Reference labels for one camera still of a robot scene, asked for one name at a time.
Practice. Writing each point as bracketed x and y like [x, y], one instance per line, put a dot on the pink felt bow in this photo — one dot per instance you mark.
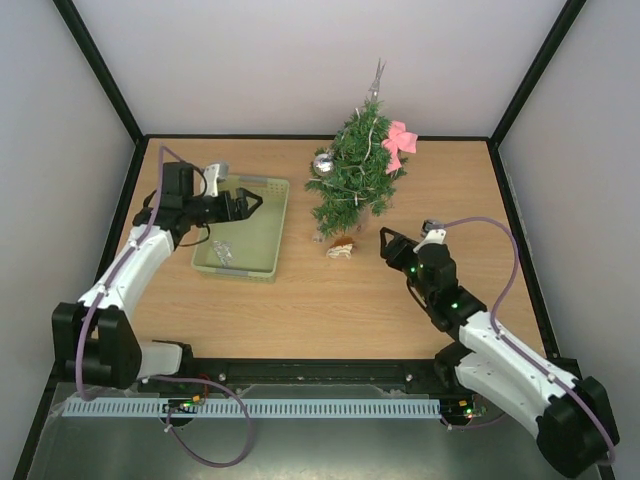
[398, 139]

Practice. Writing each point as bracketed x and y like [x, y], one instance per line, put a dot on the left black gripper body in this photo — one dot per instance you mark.
[226, 214]

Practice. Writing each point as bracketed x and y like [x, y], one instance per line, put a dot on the clear light battery box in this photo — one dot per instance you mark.
[318, 237]

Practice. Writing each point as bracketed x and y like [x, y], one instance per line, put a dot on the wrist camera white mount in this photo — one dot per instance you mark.
[211, 176]
[432, 232]

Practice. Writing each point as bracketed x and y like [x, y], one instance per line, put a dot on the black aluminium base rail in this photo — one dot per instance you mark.
[412, 376]

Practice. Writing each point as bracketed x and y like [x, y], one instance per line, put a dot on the silver star ornament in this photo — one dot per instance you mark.
[375, 85]

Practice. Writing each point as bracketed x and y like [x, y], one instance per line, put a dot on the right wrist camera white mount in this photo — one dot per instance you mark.
[432, 232]

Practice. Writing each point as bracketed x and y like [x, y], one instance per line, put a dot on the silver bauble ornament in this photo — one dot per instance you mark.
[323, 164]

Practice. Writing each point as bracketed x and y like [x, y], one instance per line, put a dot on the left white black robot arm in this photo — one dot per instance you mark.
[94, 340]

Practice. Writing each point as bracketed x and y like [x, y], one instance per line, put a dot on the light green plastic basket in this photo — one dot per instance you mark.
[255, 241]

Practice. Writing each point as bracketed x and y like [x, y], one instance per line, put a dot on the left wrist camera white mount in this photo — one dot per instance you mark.
[211, 176]

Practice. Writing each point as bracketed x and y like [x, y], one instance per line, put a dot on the light blue slotted cable duct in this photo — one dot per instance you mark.
[255, 408]

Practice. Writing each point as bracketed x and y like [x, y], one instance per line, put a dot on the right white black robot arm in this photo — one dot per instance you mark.
[570, 418]

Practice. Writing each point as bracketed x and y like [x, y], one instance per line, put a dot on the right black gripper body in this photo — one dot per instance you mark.
[398, 248]

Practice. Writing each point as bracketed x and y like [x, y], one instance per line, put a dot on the small green christmas tree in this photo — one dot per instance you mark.
[359, 183]

